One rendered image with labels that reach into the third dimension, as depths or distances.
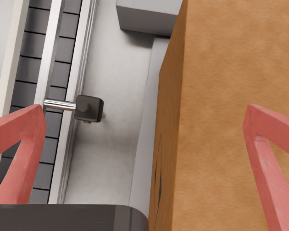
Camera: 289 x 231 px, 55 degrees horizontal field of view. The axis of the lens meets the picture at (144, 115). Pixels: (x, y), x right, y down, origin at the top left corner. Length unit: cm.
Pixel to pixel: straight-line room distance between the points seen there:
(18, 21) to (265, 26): 34
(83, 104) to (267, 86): 19
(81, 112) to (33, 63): 15
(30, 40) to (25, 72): 5
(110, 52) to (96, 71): 4
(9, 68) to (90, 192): 23
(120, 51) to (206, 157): 34
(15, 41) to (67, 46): 7
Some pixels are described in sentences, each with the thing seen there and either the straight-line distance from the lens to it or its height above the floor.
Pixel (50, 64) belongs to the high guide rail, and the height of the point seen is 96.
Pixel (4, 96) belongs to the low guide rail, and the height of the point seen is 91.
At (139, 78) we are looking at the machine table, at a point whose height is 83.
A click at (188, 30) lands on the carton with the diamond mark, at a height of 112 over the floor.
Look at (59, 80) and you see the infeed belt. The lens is 44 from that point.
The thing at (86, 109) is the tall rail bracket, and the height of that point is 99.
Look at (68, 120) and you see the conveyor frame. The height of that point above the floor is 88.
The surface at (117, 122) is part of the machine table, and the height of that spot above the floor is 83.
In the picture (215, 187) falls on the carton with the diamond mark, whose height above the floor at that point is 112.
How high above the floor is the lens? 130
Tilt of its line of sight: 86 degrees down
